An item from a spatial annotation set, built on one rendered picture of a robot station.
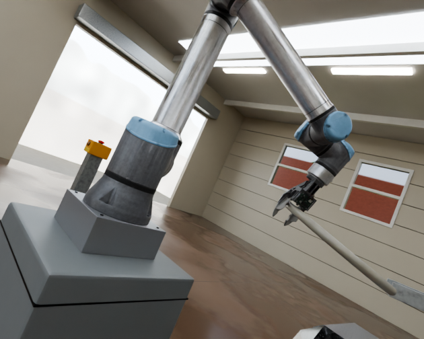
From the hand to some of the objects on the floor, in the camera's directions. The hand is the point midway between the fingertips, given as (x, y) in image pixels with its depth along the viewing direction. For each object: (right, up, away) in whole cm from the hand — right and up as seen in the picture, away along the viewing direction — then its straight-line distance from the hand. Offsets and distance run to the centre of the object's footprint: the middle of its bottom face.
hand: (280, 218), depth 107 cm
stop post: (-139, -64, +56) cm, 163 cm away
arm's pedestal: (-91, -79, -36) cm, 125 cm away
